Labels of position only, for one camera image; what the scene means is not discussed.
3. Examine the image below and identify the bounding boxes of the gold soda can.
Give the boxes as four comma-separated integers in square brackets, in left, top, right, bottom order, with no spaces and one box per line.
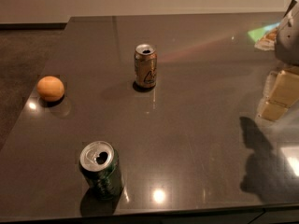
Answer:
[135,44,157,89]

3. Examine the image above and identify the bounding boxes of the green soda can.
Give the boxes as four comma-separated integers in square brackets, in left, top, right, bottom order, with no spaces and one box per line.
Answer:
[79,141,122,200]

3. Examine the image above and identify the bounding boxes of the orange ball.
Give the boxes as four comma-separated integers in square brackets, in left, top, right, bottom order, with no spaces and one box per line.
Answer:
[36,76,64,102]

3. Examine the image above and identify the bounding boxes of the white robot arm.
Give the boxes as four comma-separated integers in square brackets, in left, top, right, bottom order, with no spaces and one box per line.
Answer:
[275,0,299,65]

